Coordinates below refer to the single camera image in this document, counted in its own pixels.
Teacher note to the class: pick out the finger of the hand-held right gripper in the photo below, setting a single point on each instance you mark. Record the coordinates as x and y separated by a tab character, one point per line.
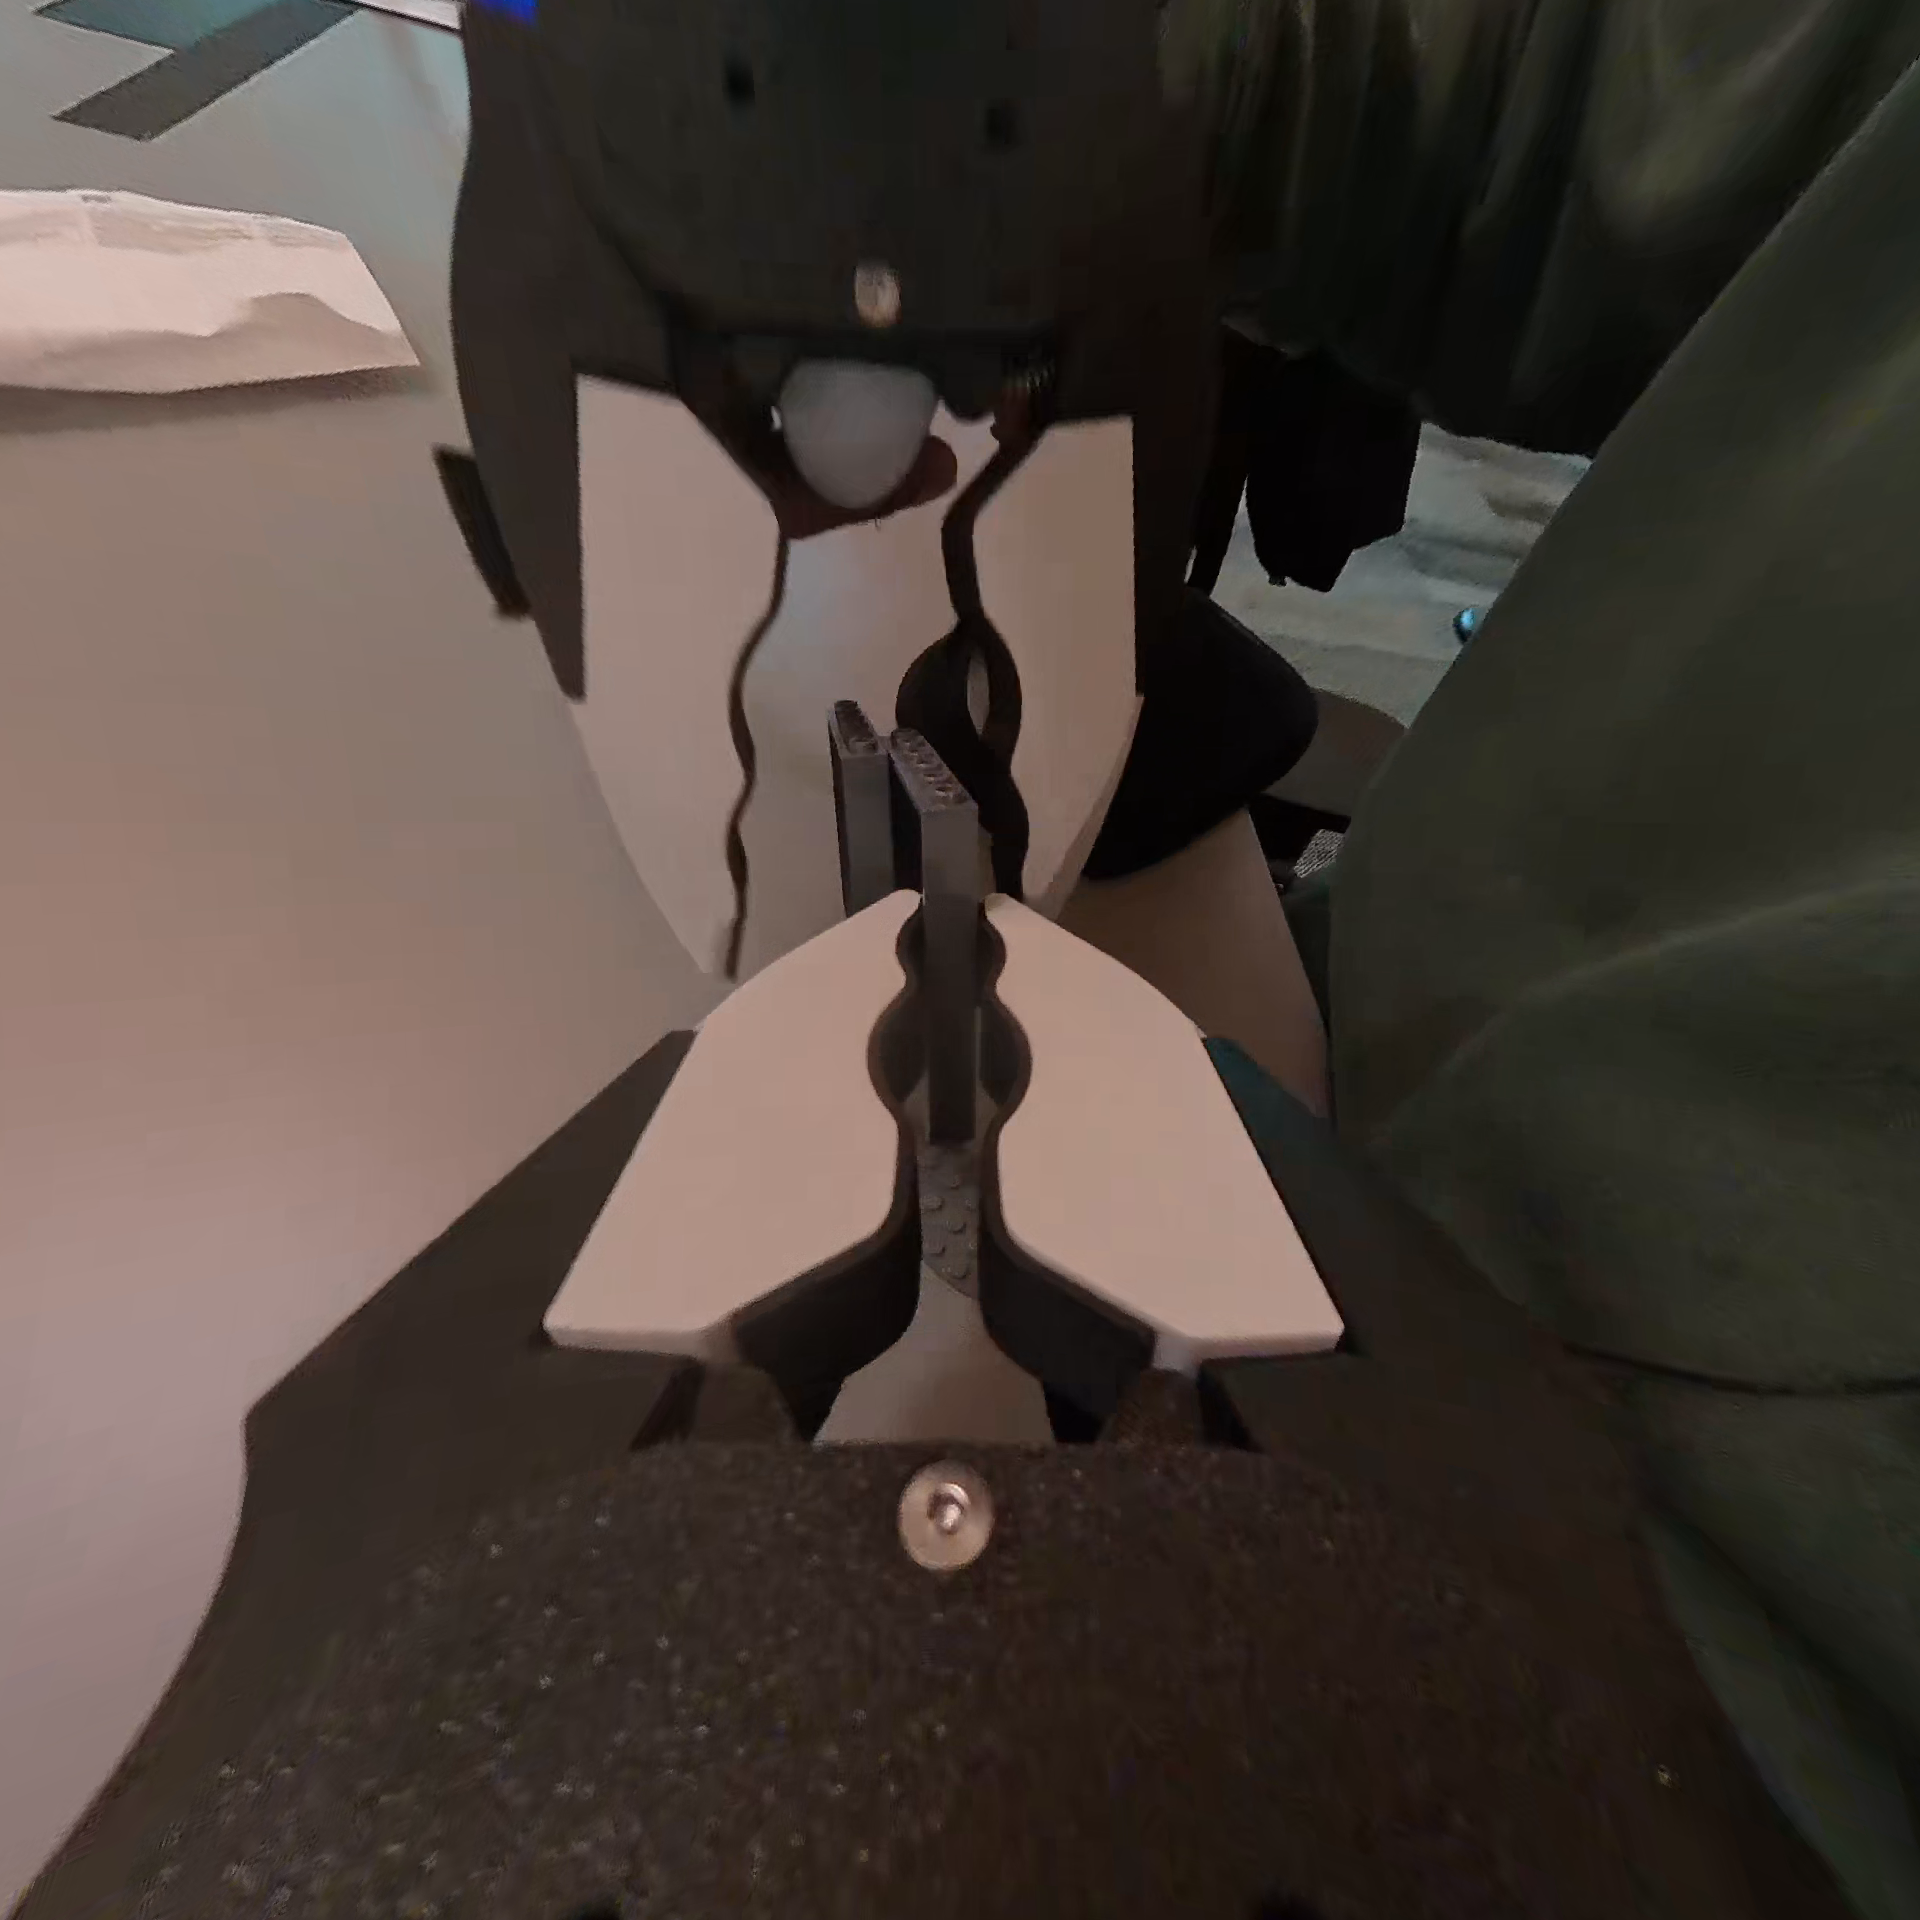
661	600
1065	629

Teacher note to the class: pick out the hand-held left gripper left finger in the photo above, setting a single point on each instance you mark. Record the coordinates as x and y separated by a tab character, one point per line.
751	1184

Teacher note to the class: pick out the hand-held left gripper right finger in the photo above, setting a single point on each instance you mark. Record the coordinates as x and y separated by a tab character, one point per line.
1154	1184

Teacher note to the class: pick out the grey rounded brick plate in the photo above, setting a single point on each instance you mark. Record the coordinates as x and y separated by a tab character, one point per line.
949	1214

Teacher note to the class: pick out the dark grey technic brick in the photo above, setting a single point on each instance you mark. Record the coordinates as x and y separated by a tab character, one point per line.
953	931
861	825

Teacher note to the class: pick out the grey desk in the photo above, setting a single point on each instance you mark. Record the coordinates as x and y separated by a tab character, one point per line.
300	825

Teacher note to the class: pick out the person's right hand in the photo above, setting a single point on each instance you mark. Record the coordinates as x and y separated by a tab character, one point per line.
930	473

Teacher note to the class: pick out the white paper bag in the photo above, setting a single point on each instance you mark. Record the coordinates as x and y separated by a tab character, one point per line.
180	284

